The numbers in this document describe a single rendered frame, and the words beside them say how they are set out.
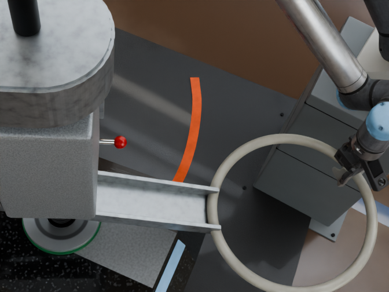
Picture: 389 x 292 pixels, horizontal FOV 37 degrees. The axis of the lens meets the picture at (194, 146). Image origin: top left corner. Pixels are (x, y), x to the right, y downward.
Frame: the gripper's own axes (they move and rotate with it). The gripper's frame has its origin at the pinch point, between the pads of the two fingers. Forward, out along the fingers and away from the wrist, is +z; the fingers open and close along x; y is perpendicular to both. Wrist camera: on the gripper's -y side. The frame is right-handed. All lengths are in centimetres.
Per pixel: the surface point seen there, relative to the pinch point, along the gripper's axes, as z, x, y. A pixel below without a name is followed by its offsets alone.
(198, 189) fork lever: -10.2, 44.1, 17.5
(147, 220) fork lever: -16, 62, 15
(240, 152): -7.3, 26.5, 22.2
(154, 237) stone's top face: 1, 60, 14
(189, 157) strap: 84, 13, 63
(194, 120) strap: 84, 1, 79
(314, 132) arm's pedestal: 24.0, -14.0, 26.4
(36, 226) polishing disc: -4, 87, 32
